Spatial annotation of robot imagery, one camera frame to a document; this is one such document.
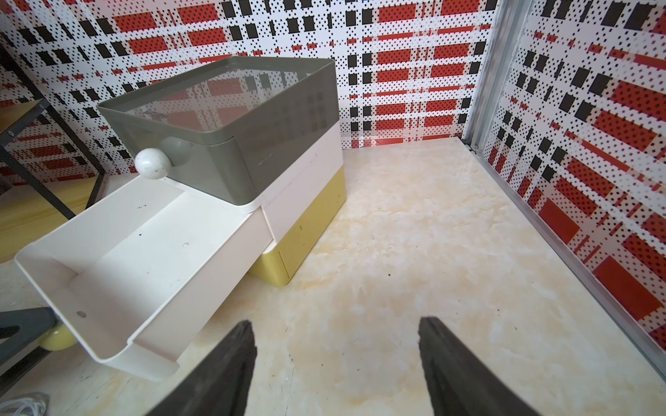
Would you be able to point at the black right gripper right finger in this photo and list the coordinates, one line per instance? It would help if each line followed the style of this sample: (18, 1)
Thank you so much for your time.
(458, 382)

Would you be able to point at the white drawer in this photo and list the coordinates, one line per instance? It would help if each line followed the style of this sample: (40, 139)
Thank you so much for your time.
(136, 276)

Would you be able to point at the three-tier plastic drawer cabinet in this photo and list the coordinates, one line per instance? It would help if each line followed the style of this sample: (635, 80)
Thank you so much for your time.
(229, 156)

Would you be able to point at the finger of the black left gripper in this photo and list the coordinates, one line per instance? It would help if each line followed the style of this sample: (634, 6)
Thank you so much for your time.
(11, 376)
(19, 328)

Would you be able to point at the white earphones top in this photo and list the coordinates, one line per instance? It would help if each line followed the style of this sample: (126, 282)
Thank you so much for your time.
(32, 404)

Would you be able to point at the wooden three-tier shelf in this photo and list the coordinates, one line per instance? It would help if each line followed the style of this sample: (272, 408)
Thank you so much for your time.
(48, 174)

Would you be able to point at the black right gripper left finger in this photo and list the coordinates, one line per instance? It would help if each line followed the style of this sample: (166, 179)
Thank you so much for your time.
(220, 384)

